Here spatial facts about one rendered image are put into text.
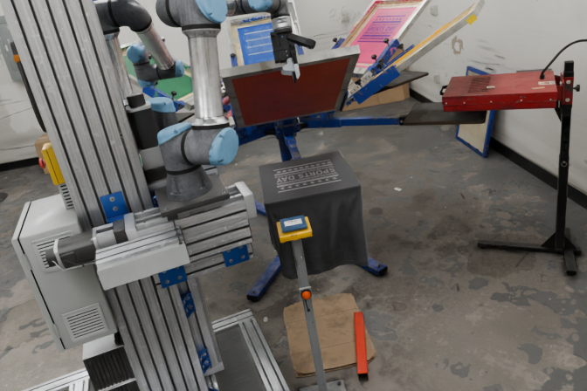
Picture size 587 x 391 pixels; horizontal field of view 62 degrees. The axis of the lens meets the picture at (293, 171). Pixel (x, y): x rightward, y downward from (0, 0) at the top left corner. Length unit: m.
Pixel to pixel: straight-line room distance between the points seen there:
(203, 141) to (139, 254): 0.40
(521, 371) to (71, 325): 1.98
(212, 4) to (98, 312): 1.15
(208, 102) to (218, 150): 0.15
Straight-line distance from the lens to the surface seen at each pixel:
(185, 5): 1.52
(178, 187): 1.63
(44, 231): 1.82
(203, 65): 1.51
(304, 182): 2.35
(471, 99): 2.89
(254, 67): 2.08
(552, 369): 2.74
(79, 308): 1.96
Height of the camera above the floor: 1.89
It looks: 22 degrees down
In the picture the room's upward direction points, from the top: 10 degrees counter-clockwise
